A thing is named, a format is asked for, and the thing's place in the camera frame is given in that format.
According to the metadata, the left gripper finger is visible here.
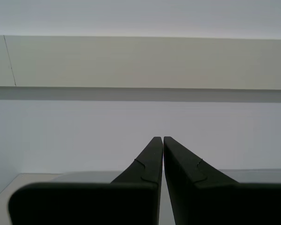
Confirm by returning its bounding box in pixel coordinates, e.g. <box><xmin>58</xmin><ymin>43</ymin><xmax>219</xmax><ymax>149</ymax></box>
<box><xmin>8</xmin><ymin>136</ymin><xmax>163</xmax><ymax>225</ymax></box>
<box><xmin>163</xmin><ymin>136</ymin><xmax>281</xmax><ymax>225</ymax></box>

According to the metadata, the beige wall rail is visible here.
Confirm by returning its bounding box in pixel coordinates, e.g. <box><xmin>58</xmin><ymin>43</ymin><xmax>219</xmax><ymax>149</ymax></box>
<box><xmin>0</xmin><ymin>35</ymin><xmax>281</xmax><ymax>91</ymax></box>

